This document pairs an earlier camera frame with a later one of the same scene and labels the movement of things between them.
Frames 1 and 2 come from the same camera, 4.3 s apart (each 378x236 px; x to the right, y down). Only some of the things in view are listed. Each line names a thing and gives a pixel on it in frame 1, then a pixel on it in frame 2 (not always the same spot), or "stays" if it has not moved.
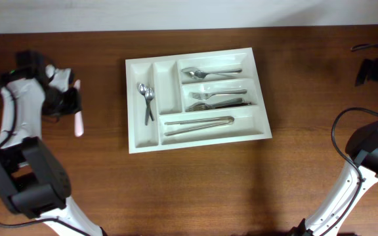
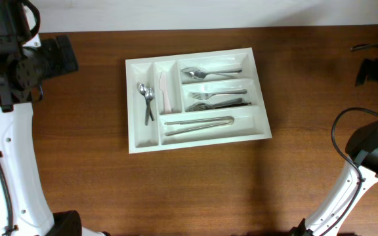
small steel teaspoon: [142, 89] stays
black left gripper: [65, 103] -> [65, 54]
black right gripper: [367, 69] stays
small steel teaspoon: [149, 97] stays
